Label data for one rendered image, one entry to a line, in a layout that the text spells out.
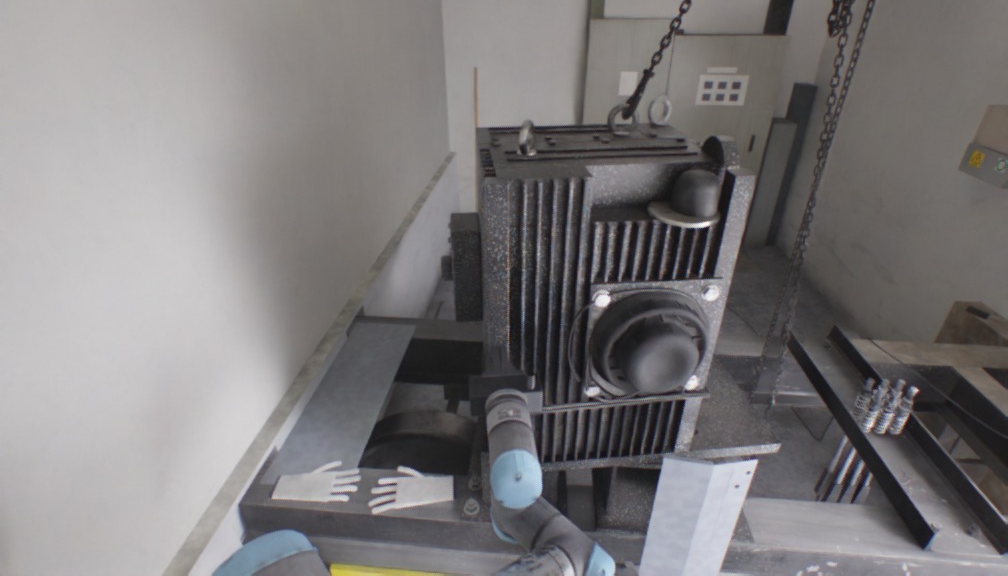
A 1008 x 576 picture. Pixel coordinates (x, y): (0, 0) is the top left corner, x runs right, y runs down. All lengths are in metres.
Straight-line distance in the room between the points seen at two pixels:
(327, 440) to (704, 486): 1.11
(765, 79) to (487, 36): 2.09
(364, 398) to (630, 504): 0.93
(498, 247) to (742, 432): 0.86
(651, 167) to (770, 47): 3.28
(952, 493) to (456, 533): 1.40
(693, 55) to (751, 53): 0.40
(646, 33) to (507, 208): 3.22
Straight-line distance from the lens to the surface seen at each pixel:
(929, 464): 2.02
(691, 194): 0.98
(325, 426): 1.79
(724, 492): 1.24
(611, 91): 4.01
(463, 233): 1.21
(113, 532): 1.39
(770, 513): 1.66
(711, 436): 1.44
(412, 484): 1.56
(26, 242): 1.13
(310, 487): 1.62
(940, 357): 2.57
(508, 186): 0.86
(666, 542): 1.35
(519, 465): 0.78
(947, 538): 1.84
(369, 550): 1.77
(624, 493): 1.56
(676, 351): 1.02
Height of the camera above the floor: 1.89
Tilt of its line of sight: 28 degrees down
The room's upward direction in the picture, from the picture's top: straight up
